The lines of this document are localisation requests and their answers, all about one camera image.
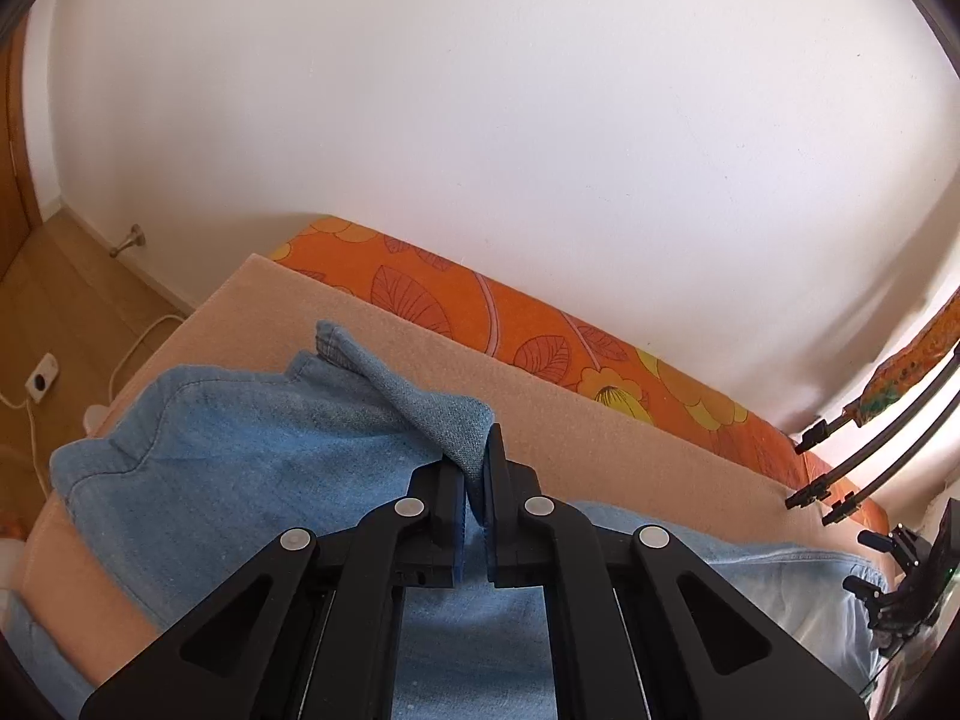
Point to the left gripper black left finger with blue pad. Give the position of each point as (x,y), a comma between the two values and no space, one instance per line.
(309,626)

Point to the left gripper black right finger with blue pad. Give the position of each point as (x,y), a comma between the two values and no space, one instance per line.
(639,626)

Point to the light blue denim pants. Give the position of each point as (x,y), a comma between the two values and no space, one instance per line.
(210,464)

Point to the peach fleece blanket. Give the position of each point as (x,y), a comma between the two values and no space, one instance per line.
(264,314)

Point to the colourful patterned cloth strip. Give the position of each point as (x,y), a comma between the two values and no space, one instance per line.
(902,371)

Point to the white power socket strip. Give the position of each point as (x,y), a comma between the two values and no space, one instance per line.
(42,377)

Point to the metal door stopper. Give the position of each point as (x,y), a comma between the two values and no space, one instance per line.
(134,239)

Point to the wooden door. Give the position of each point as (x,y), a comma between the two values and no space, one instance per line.
(19,209)

